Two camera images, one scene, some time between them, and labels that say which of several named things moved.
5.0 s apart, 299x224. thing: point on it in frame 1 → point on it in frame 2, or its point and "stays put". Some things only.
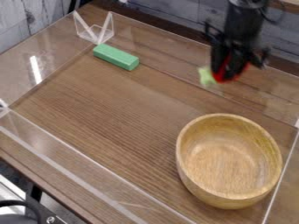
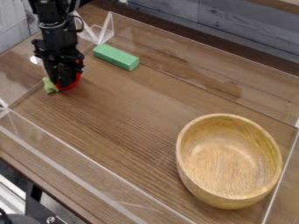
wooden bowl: x=228 y=158 stays put
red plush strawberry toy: x=208 y=77 → x=73 y=84
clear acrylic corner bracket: x=96 y=34 stays put
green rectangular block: x=116 y=56 stays put
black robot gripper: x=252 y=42 → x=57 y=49
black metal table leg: x=33 y=192 stays put
